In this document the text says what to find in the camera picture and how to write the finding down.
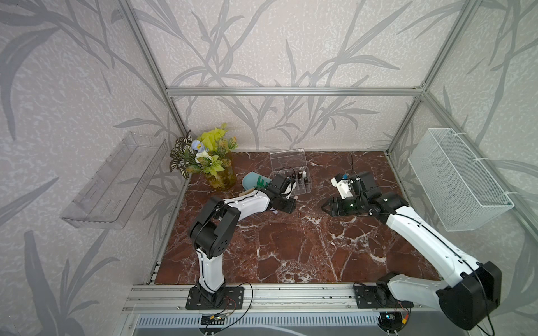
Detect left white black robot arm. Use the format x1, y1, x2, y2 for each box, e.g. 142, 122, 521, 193
189, 174, 296, 302

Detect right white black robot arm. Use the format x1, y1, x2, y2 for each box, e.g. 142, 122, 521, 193
322, 172, 502, 330

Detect clear acrylic lipstick organizer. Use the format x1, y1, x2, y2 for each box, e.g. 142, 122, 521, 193
270, 148, 312, 196

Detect green toy rake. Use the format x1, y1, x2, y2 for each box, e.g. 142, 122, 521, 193
256, 175, 272, 189

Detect teal toy shovel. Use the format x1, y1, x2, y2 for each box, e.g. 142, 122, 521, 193
242, 172, 260, 190

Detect artificial flowers in yellow vase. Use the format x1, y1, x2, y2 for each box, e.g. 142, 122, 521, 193
169, 123, 238, 191

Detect right electronics board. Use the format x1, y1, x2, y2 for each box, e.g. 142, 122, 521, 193
377, 312, 409, 335

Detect electronics board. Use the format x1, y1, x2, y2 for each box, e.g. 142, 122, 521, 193
200, 314, 227, 328
377, 312, 409, 335

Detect left electronics board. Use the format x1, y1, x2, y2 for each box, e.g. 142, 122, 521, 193
200, 314, 227, 328

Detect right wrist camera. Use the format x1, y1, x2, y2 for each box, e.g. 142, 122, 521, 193
331, 174, 354, 199

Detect white wire mesh basket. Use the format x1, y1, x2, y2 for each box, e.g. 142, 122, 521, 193
409, 127, 514, 232

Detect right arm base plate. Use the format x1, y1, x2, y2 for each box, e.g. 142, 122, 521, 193
353, 272, 414, 309

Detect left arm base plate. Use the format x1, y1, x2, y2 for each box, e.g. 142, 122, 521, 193
186, 286, 245, 310

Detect clear plastic wall shelf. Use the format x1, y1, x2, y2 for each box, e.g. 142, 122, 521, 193
60, 132, 168, 230

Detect aluminium front rail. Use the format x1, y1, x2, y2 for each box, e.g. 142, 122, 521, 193
122, 275, 446, 314

